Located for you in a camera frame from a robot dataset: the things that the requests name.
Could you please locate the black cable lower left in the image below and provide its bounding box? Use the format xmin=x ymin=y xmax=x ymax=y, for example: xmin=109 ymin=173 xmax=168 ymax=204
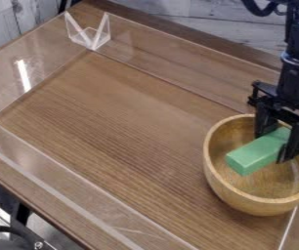
xmin=0 ymin=224 xmax=34 ymax=250

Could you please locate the black table leg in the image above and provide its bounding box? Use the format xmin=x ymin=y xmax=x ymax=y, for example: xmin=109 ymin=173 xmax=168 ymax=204
xmin=14 ymin=203 xmax=30 ymax=226

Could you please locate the brown wooden bowl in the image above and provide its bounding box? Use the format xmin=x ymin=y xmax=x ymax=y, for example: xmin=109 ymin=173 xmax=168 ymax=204
xmin=202 ymin=114 xmax=299 ymax=216

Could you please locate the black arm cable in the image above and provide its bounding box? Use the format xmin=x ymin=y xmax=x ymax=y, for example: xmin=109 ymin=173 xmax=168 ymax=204
xmin=241 ymin=0 xmax=286 ymax=18

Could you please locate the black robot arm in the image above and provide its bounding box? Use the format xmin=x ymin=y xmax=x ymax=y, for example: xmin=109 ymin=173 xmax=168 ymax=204
xmin=241 ymin=0 xmax=299 ymax=163

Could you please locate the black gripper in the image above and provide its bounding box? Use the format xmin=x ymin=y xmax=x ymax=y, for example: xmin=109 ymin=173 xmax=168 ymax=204
xmin=248 ymin=53 xmax=299 ymax=163

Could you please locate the green rectangular block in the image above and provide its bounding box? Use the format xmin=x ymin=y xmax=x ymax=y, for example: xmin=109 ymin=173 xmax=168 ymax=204
xmin=225 ymin=126 xmax=290 ymax=176

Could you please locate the clear acrylic tray wall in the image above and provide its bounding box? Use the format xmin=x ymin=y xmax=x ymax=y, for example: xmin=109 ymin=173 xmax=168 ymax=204
xmin=0 ymin=7 xmax=296 ymax=250

